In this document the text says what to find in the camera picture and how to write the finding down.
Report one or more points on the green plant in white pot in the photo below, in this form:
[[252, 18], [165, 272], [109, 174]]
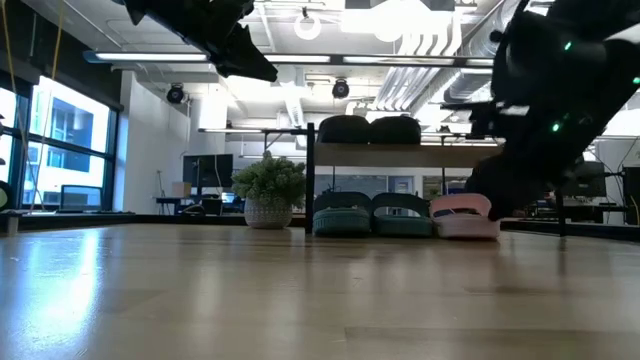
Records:
[[267, 190]]

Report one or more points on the pink rubber slide sandal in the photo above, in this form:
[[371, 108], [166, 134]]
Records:
[[462, 227]]

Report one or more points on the small grey post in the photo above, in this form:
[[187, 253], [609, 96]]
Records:
[[12, 224]]

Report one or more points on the green rubber slide sandal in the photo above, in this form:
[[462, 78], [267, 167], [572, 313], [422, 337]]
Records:
[[402, 225], [342, 222]]

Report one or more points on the cardboard box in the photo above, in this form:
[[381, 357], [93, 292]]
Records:
[[181, 190]]

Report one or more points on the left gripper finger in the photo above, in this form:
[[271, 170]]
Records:
[[245, 60]]

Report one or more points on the overhead LED light bar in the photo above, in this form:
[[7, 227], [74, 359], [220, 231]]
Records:
[[150, 56]]

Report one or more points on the black ceiling spotlight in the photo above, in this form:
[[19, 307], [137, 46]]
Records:
[[341, 90], [175, 94]]

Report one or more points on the black rubber slide sandal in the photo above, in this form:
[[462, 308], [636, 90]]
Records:
[[395, 131], [345, 130]]

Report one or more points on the black office monitor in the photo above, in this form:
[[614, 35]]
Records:
[[592, 182]]

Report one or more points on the large dark-framed office window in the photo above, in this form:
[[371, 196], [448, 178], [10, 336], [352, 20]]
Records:
[[70, 125]]

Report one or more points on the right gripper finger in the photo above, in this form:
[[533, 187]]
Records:
[[500, 185]]

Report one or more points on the round white ceiling lamp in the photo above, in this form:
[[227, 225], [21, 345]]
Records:
[[307, 37]]

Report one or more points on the black computer monitor on stand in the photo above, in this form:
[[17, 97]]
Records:
[[207, 170]]

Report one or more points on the open laptop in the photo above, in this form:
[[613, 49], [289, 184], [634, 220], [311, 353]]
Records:
[[80, 199]]

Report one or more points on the black table edge frame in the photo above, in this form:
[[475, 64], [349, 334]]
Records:
[[75, 220]]

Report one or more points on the wooden shelf with black frame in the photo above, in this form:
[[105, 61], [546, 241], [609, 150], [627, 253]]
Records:
[[400, 156]]

